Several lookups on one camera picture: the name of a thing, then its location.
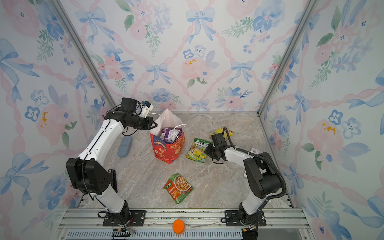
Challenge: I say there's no yellow corn snack bag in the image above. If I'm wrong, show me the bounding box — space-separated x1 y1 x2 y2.
209 128 235 140

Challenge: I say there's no green Fox's tea candy bag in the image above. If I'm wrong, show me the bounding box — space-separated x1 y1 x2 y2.
186 138 211 163

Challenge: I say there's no purple snack packet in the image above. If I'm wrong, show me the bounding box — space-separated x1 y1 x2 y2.
160 128 183 144

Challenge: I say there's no red paper gift bag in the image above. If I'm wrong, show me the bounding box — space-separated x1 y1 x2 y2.
150 109 186 164

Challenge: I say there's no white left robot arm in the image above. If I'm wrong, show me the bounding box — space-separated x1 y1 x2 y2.
66 98 157 226

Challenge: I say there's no blue grey object behind arm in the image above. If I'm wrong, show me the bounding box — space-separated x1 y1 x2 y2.
117 136 133 158

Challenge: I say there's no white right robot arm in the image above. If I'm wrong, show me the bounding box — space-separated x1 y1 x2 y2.
205 133 287 226

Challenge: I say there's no orange green noodle packet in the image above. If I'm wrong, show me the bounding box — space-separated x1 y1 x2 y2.
164 174 194 204

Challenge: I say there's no orange round button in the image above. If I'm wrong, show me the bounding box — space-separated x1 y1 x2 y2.
172 219 186 234

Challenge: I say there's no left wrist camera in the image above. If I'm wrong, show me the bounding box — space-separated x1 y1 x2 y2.
140 101 154 118

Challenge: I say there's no aluminium corner post left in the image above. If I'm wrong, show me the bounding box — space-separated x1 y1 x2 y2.
48 0 116 107

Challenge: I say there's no aluminium corner post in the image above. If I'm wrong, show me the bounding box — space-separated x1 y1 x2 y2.
48 0 116 107
258 0 318 118

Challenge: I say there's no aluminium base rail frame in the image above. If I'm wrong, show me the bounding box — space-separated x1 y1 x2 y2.
53 208 315 240

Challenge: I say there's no aluminium corner post right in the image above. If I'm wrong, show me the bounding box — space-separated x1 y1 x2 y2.
258 0 318 118

